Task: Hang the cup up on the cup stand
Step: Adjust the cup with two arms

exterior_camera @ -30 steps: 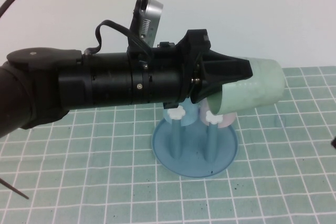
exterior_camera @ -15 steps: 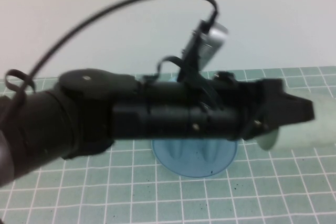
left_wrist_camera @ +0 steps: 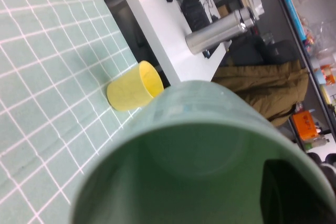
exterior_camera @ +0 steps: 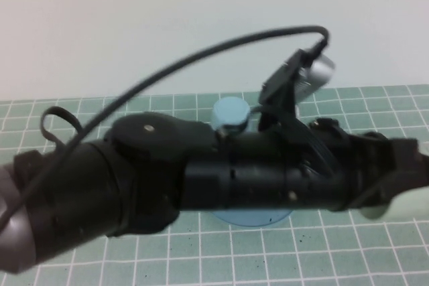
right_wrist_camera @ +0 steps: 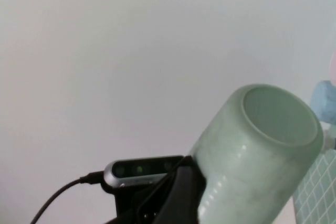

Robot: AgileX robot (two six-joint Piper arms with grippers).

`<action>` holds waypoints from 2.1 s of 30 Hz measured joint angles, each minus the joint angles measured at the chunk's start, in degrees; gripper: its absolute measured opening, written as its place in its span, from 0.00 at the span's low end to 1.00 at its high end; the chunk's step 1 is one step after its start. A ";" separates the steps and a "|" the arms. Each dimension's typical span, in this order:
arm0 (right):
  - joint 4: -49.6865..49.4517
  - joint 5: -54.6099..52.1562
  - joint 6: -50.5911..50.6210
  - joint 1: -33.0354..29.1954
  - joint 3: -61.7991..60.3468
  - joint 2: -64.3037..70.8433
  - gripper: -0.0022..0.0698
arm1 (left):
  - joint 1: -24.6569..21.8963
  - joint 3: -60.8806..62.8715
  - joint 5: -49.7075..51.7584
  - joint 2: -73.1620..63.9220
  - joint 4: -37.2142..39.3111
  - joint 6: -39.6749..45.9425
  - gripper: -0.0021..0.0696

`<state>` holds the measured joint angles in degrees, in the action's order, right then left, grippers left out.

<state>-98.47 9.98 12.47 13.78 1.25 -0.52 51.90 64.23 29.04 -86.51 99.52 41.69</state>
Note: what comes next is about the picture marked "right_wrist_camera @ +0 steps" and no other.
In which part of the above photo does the green white grid tablecloth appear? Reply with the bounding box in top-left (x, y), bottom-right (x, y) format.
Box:
top-left (292, 153), bottom-right (336, 224)

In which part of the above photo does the light blue plastic cup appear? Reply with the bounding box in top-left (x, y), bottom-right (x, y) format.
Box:
top-left (311, 80), bottom-right (336, 125)

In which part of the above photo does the light green plastic cup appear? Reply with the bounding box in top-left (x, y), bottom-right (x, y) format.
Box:
top-left (188, 83), bottom-right (324, 224)

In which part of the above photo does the black camera cable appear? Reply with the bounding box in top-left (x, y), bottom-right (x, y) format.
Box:
top-left (30, 170), bottom-right (107, 224)

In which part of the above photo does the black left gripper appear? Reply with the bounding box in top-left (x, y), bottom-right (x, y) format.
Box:
top-left (104, 179), bottom-right (169, 224)

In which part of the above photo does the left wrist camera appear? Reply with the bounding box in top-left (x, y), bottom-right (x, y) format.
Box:
top-left (103, 155), bottom-right (184, 196)

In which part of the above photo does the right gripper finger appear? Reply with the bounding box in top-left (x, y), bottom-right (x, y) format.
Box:
top-left (157, 155), bottom-right (208, 224)

